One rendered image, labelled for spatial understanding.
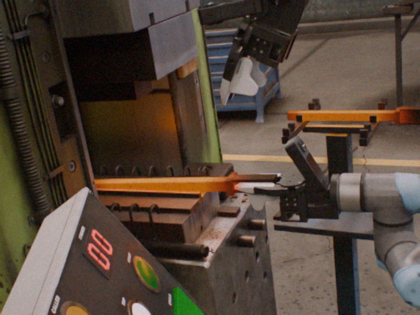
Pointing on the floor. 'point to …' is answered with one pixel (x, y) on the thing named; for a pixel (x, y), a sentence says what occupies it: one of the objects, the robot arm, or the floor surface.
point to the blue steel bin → (274, 84)
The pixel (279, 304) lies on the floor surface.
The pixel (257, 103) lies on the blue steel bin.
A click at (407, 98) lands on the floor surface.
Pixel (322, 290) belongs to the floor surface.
